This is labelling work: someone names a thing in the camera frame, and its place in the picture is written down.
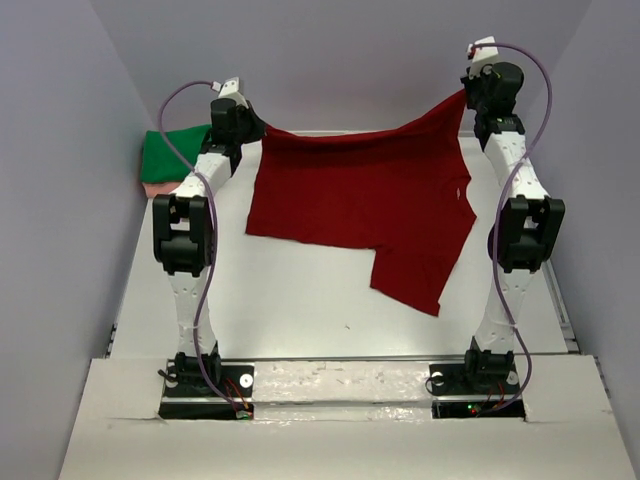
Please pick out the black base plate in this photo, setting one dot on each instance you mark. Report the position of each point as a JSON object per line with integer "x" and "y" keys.
{"x": 456, "y": 394}
{"x": 195, "y": 400}

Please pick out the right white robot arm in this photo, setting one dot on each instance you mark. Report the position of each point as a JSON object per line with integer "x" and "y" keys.
{"x": 526, "y": 223}

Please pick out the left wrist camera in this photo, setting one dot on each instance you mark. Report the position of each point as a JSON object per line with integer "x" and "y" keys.
{"x": 231, "y": 89}

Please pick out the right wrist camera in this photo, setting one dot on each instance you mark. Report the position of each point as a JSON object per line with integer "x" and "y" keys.
{"x": 481, "y": 53}

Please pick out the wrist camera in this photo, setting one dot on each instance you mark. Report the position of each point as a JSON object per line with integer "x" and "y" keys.
{"x": 231, "y": 89}
{"x": 481, "y": 53}

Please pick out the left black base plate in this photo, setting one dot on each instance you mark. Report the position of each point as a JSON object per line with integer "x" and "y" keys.
{"x": 195, "y": 400}

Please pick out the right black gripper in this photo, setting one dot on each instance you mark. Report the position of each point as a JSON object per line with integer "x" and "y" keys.
{"x": 468, "y": 82}

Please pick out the red t shirt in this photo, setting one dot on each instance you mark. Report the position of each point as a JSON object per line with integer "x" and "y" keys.
{"x": 400, "y": 193}

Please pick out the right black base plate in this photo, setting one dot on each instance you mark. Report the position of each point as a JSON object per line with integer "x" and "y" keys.
{"x": 456, "y": 394}

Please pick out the folded pink t shirt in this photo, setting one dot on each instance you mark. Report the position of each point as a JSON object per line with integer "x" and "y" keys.
{"x": 152, "y": 190}

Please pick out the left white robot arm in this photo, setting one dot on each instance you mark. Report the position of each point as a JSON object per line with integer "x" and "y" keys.
{"x": 185, "y": 241}

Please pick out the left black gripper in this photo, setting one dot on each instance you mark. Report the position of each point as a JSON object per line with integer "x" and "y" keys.
{"x": 257, "y": 126}

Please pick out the folded green t shirt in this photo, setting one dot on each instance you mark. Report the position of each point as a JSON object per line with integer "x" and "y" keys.
{"x": 160, "y": 164}

